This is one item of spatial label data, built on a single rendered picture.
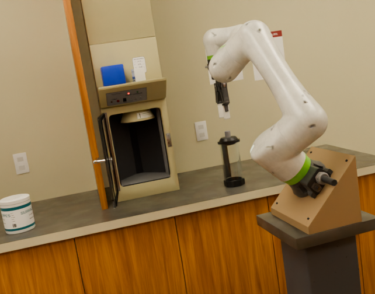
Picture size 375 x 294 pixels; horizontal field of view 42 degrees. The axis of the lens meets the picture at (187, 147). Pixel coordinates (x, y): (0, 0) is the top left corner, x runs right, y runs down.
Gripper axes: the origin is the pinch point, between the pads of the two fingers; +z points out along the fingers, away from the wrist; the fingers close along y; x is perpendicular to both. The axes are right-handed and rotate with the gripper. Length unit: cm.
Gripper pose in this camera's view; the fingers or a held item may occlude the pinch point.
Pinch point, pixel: (224, 112)
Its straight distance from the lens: 237.3
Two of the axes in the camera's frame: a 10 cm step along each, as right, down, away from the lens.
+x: 9.6, -1.7, 2.0
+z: 1.4, 9.8, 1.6
